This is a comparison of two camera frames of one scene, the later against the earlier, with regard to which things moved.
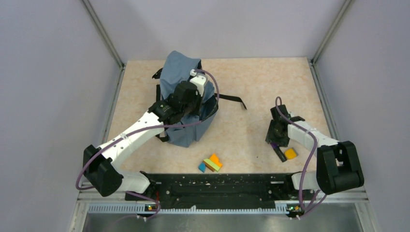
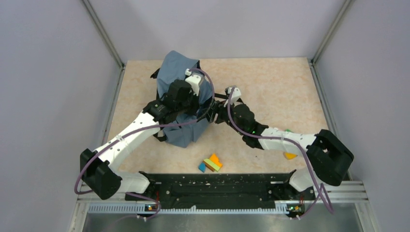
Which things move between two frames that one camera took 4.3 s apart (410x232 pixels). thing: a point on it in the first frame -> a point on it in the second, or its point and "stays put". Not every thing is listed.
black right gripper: (282, 142) -> (218, 108)
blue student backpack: (176, 67) stays put
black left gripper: (199, 99) stays put
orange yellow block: (290, 153) stays put
